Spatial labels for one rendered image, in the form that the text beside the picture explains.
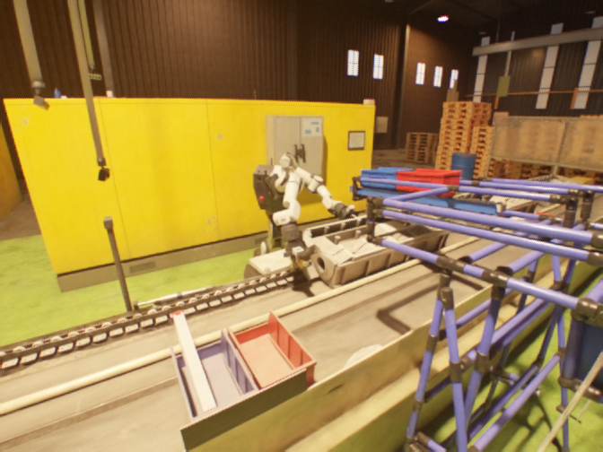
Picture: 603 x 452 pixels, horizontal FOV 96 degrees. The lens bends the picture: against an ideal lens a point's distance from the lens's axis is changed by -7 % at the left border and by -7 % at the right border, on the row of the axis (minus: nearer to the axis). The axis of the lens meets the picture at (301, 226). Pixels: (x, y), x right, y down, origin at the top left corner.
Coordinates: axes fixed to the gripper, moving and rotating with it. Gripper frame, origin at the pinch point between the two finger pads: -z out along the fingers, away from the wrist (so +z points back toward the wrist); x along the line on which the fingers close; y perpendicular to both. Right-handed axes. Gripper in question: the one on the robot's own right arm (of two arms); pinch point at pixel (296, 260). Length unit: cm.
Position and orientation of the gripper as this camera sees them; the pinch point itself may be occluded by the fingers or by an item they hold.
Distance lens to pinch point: 147.7
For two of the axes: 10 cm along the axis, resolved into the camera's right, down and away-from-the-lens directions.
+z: -2.3, -9.7, 0.3
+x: 8.5, -1.8, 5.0
